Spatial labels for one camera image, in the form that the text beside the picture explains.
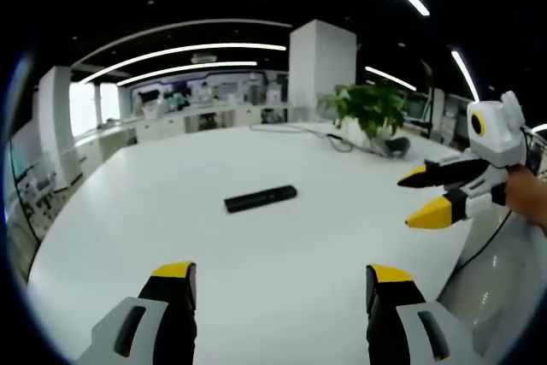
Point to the black remote control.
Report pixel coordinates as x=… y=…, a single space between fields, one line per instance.
x=260 y=198

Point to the person's right hand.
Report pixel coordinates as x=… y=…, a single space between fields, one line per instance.
x=527 y=194

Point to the dark grey object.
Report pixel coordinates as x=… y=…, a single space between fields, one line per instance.
x=397 y=145

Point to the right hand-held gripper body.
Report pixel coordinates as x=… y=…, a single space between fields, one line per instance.
x=495 y=134

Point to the white pillar by window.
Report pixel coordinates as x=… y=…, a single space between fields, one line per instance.
x=55 y=125

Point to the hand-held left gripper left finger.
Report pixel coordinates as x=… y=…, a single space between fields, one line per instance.
x=164 y=322

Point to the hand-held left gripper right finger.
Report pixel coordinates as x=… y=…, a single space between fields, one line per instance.
x=397 y=322

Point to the green potted plant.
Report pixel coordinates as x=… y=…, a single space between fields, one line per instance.
x=367 y=113

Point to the white square pillar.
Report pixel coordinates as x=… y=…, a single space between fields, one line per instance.
x=321 y=70

